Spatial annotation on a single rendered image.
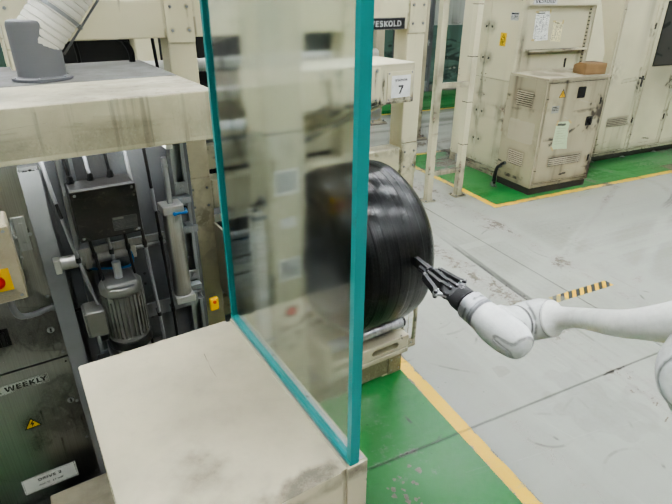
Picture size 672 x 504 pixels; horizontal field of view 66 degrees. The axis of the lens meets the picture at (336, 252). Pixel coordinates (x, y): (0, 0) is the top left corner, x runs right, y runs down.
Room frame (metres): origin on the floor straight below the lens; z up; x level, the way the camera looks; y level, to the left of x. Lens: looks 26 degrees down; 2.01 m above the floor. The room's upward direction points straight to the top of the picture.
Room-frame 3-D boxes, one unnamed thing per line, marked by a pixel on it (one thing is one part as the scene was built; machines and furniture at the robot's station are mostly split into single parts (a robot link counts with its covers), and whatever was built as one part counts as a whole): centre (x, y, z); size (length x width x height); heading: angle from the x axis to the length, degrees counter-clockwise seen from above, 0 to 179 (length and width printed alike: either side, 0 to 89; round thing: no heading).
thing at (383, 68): (1.99, 0.02, 1.71); 0.61 x 0.25 x 0.15; 122
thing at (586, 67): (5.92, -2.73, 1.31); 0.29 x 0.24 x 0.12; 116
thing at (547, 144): (5.90, -2.42, 0.62); 0.91 x 0.58 x 1.25; 116
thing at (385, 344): (1.55, -0.10, 0.83); 0.36 x 0.09 x 0.06; 122
